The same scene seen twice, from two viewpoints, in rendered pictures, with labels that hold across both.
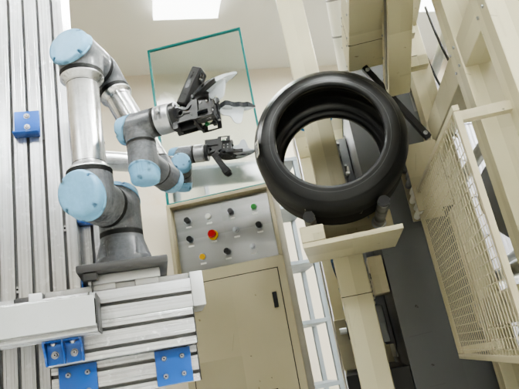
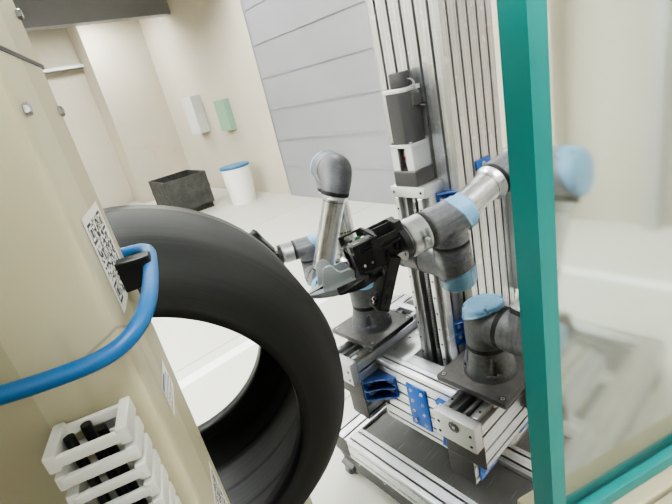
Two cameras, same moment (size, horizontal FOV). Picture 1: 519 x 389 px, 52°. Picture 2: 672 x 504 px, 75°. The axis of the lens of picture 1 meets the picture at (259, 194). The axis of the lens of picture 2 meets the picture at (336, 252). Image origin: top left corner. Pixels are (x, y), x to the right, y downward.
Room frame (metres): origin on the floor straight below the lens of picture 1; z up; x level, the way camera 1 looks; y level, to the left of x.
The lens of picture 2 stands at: (2.70, -0.24, 1.60)
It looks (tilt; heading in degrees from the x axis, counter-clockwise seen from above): 21 degrees down; 157
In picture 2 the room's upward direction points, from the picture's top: 13 degrees counter-clockwise
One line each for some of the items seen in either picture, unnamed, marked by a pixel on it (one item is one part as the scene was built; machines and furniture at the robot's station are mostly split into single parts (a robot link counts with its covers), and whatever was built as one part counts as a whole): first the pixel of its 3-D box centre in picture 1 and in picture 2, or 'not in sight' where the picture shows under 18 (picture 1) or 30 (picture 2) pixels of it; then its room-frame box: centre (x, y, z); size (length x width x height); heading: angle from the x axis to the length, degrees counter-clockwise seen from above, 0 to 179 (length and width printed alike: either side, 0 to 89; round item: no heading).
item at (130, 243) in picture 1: (123, 250); (369, 311); (1.39, 0.39, 0.77); 0.15 x 0.15 x 0.10
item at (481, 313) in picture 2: not in sight; (486, 320); (1.87, 0.51, 0.88); 0.13 x 0.12 x 0.14; 9
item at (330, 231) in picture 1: (346, 229); not in sight; (2.24, -0.34, 0.90); 0.40 x 0.03 x 0.10; 84
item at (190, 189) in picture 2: not in sight; (182, 193); (-5.39, 0.58, 0.32); 0.93 x 0.79 x 0.64; 14
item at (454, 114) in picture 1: (459, 254); not in sight; (1.80, -0.63, 0.65); 0.90 x 0.02 x 0.70; 174
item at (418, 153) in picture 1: (424, 181); not in sight; (2.24, -0.73, 1.05); 0.20 x 0.15 x 0.30; 174
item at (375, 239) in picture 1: (351, 244); not in sight; (2.06, -0.32, 0.80); 0.37 x 0.36 x 0.02; 84
